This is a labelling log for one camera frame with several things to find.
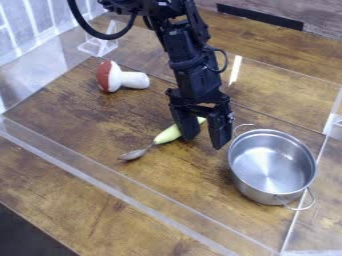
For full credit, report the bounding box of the stainless steel pot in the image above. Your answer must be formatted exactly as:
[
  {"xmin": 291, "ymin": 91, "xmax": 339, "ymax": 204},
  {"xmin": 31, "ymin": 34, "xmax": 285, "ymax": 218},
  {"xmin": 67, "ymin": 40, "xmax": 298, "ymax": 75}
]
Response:
[{"xmin": 227, "ymin": 124, "xmax": 317, "ymax": 211}]

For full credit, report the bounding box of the clear acrylic enclosure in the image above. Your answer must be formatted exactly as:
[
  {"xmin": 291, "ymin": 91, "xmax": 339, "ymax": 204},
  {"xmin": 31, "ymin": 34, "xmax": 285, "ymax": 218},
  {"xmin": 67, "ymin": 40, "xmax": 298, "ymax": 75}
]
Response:
[{"xmin": 0, "ymin": 11, "xmax": 342, "ymax": 256}]

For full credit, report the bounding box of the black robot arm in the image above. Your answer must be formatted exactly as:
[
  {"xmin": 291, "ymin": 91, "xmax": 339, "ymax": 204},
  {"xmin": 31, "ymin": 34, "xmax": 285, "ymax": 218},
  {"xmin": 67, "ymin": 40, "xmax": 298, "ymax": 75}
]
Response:
[{"xmin": 98, "ymin": 0, "xmax": 234, "ymax": 149}]

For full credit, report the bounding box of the red white toy mushroom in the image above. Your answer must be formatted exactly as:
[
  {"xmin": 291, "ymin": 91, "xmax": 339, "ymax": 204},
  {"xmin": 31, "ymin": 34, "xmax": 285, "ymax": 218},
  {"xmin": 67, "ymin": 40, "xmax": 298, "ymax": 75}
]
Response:
[{"xmin": 96, "ymin": 60, "xmax": 150, "ymax": 92}]

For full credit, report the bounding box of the black strip on table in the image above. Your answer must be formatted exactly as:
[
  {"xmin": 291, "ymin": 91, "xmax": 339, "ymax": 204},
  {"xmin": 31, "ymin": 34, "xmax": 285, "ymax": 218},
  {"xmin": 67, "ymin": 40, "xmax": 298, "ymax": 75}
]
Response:
[{"xmin": 217, "ymin": 3, "xmax": 305, "ymax": 31}]

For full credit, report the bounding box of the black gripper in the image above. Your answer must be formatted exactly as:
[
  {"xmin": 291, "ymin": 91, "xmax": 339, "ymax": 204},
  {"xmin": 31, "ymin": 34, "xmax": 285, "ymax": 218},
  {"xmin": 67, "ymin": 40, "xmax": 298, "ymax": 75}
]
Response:
[{"xmin": 166, "ymin": 58, "xmax": 234, "ymax": 150}]

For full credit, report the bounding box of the green handled metal spoon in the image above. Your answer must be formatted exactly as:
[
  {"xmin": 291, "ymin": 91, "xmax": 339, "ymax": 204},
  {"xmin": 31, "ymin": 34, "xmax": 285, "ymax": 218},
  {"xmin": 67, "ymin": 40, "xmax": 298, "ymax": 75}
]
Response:
[{"xmin": 116, "ymin": 115, "xmax": 209, "ymax": 162}]

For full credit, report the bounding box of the black cable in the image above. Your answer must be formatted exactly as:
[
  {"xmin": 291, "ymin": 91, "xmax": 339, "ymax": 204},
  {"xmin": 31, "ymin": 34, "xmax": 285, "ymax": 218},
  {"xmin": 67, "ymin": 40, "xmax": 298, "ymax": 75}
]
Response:
[{"xmin": 66, "ymin": 0, "xmax": 139, "ymax": 41}]

